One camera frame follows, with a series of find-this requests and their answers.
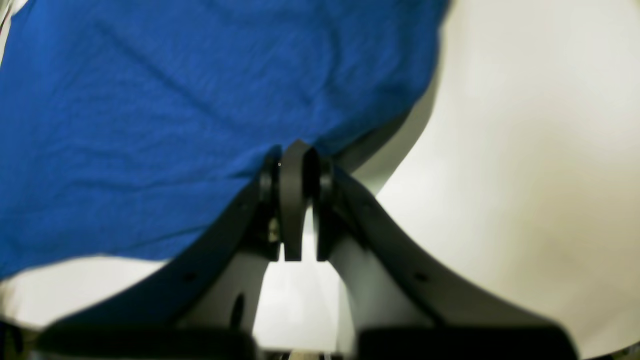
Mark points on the blue long-sleeve T-shirt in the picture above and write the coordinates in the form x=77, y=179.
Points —
x=127, y=126

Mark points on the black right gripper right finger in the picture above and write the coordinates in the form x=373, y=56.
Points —
x=406, y=305

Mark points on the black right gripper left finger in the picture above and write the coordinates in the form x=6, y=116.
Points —
x=202, y=304

